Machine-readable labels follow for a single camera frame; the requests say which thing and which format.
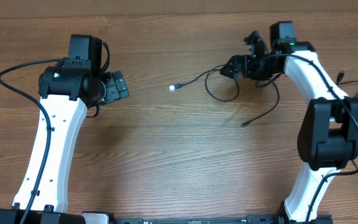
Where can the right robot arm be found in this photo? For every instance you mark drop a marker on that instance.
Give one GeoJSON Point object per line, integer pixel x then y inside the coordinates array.
{"type": "Point", "coordinates": [328, 137]}

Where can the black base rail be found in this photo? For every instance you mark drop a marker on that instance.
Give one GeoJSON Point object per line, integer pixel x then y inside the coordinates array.
{"type": "Point", "coordinates": [194, 220]}

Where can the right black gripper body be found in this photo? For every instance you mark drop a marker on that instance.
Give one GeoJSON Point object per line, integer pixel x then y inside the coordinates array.
{"type": "Point", "coordinates": [256, 67]}

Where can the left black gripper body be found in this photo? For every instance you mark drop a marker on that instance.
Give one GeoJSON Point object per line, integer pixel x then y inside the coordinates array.
{"type": "Point", "coordinates": [115, 89]}

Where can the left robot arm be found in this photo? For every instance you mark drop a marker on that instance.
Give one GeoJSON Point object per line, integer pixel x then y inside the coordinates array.
{"type": "Point", "coordinates": [68, 88]}

